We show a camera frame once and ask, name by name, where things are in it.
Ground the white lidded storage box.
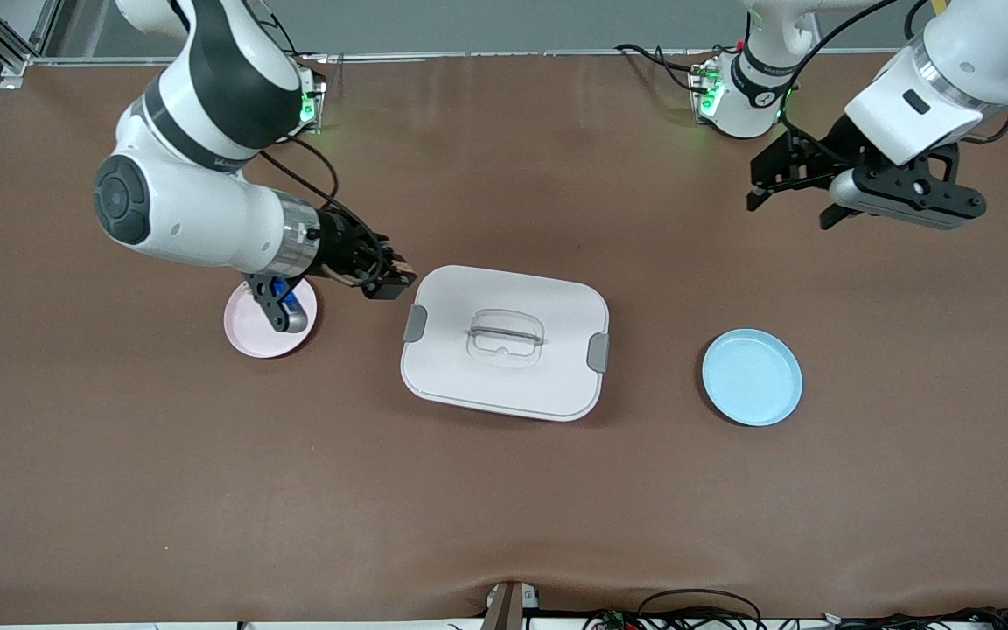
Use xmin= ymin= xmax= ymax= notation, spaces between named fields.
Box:
xmin=400 ymin=265 xmax=611 ymax=423

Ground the brown leather table mat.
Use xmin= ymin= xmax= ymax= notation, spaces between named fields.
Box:
xmin=0 ymin=51 xmax=1008 ymax=624

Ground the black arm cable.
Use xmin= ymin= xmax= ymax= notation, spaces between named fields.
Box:
xmin=775 ymin=0 xmax=900 ymax=167
xmin=257 ymin=131 xmax=387 ymax=290

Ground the light blue round plate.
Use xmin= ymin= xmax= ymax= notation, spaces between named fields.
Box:
xmin=702 ymin=329 xmax=803 ymax=427

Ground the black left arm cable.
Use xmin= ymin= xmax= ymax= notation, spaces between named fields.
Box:
xmin=775 ymin=0 xmax=900 ymax=167

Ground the black looped cable bundle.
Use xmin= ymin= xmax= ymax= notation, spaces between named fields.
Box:
xmin=581 ymin=588 xmax=767 ymax=630

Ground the black base cable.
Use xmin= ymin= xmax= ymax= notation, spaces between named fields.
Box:
xmin=614 ymin=42 xmax=719 ymax=95

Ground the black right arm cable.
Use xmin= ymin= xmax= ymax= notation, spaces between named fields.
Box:
xmin=257 ymin=131 xmax=387 ymax=290

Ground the pale pink round plate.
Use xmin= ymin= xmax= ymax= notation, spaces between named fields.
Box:
xmin=224 ymin=278 xmax=319 ymax=360

